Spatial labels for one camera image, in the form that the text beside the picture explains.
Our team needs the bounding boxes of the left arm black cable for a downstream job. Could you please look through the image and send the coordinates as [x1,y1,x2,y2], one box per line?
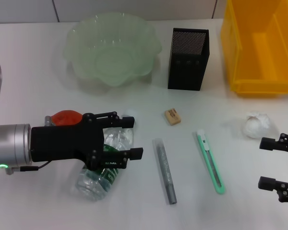
[7,160,50,172]

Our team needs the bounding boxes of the grey pen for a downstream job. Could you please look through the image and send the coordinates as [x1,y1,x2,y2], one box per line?
[152,138,178,206]

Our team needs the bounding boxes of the yellow plastic bin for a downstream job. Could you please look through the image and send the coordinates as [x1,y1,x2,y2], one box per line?
[220,0,288,98]

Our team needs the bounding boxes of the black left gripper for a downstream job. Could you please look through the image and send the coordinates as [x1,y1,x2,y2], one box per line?
[30,111,144,171]

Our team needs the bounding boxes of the red-orange fruit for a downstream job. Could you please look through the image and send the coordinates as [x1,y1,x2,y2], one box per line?
[53,109,84,127]

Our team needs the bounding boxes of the tan eraser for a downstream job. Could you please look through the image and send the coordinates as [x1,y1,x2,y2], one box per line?
[164,108,182,125]

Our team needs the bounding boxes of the green glass fruit plate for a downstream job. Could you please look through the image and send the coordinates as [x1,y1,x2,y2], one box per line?
[63,13,163,87]

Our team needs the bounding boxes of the black mesh pen holder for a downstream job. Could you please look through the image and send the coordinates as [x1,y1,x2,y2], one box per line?
[167,27,211,92]

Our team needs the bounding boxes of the green utility knife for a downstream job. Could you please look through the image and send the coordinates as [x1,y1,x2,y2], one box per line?
[196,129,226,195]

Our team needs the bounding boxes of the white paper ball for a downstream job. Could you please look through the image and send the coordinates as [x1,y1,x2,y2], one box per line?
[241,111,271,139]

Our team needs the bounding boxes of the clear green-label water bottle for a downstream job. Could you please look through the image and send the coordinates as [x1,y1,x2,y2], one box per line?
[75,109,138,202]

